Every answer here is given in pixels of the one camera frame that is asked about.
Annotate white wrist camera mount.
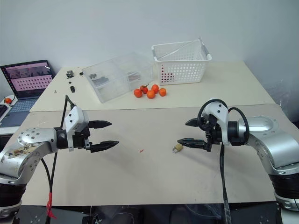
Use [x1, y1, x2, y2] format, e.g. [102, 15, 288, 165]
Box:
[200, 100, 231, 146]
[64, 106, 91, 153]

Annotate open laptop pink screen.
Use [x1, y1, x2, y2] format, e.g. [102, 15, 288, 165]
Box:
[0, 59, 56, 128]

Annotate white perforated plastic basket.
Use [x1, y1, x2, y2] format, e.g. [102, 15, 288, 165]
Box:
[151, 36, 213, 85]

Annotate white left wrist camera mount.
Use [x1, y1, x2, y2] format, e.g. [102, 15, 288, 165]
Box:
[64, 106, 91, 153]

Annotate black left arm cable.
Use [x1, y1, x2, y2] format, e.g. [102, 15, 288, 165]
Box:
[41, 95, 77, 224]

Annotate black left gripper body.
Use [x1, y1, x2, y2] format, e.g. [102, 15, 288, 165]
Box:
[72, 127, 92, 151]

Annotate clear plastic compartment box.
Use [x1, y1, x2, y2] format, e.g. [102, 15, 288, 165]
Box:
[81, 52, 155, 104]

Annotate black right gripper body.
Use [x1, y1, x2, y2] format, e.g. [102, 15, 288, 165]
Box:
[198, 113, 223, 153]

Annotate red items in basket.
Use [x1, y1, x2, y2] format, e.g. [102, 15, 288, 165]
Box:
[160, 67, 175, 83]

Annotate red tape on cable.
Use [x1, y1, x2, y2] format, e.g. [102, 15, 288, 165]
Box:
[45, 192, 57, 220]

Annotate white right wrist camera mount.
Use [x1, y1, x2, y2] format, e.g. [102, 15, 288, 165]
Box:
[200, 100, 231, 146]

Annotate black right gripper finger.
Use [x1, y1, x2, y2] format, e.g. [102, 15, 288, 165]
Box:
[185, 118, 201, 128]
[177, 138, 208, 149]

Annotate dark parts in clear box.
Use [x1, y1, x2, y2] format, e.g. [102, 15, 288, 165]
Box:
[89, 73, 110, 85]

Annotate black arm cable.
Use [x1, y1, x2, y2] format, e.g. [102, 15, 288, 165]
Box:
[197, 98, 249, 224]
[41, 95, 77, 224]

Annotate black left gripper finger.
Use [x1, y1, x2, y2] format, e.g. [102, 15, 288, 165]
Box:
[90, 140, 121, 154]
[88, 120, 113, 130]

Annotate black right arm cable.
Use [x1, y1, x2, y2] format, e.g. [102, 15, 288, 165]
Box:
[197, 98, 249, 224]

